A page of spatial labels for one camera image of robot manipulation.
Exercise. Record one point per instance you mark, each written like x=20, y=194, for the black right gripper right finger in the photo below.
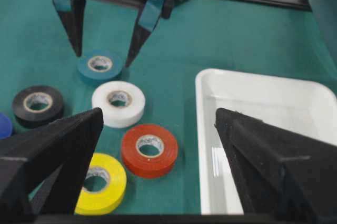
x=277, y=171

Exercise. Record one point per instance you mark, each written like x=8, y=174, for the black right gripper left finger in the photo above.
x=43, y=170

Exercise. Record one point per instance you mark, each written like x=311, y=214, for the white tape roll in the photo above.
x=122, y=103

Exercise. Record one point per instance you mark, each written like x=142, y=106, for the red tape roll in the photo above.
x=149, y=151

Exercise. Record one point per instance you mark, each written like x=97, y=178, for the teal tape roll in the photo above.
x=99, y=66

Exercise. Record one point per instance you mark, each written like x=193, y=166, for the yellow tape roll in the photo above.
x=106, y=199

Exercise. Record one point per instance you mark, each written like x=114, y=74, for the blue tape roll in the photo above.
x=6, y=126

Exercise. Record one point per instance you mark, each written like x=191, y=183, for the black tape roll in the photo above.
x=37, y=105

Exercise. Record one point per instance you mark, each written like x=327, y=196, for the white plastic case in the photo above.
x=304, y=107

